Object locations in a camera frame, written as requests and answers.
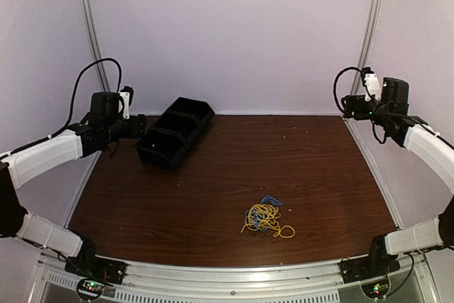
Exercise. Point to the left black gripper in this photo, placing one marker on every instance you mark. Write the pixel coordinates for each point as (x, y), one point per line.
(138, 123)

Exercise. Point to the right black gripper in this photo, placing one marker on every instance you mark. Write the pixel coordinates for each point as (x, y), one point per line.
(351, 99)

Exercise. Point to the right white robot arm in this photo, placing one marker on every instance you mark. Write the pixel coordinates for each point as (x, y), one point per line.
(386, 104)

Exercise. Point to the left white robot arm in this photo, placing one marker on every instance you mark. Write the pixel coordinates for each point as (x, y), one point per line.
(108, 121)

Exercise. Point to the black three-compartment bin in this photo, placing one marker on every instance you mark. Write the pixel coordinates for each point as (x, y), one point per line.
(169, 140)

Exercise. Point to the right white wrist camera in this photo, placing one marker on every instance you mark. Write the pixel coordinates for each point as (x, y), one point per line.
(371, 83)

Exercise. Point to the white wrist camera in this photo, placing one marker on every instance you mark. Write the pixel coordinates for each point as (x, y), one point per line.
(371, 83)
(126, 97)

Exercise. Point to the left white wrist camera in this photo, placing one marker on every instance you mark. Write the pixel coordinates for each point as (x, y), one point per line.
(126, 97)

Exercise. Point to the right aluminium frame post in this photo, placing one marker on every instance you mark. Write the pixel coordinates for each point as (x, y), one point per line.
(370, 29)

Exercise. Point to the aluminium frame post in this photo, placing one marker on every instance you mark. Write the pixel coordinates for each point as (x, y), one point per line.
(90, 28)
(370, 29)

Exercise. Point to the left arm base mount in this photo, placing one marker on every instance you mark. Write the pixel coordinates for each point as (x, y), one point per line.
(97, 281)

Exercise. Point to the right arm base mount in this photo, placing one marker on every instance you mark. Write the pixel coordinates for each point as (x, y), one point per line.
(369, 271)

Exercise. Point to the left aluminium frame post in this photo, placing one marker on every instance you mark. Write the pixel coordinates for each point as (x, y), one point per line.
(90, 28)

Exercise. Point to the aluminium front rail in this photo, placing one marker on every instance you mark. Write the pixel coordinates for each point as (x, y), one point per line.
(311, 282)

